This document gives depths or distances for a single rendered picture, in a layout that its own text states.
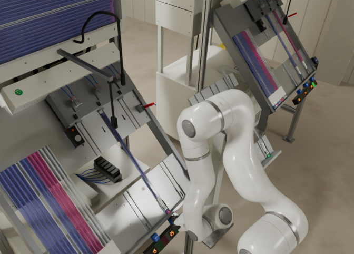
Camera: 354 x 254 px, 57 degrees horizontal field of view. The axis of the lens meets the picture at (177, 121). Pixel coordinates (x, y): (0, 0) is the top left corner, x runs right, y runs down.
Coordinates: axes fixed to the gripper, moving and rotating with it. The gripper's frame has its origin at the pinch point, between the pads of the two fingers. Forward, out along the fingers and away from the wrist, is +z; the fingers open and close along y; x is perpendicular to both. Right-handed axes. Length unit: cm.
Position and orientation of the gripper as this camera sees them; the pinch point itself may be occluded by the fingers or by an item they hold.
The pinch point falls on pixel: (175, 219)
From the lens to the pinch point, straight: 143.5
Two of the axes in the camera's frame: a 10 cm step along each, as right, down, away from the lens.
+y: 6.4, -4.7, 6.1
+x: -5.4, -8.4, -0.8
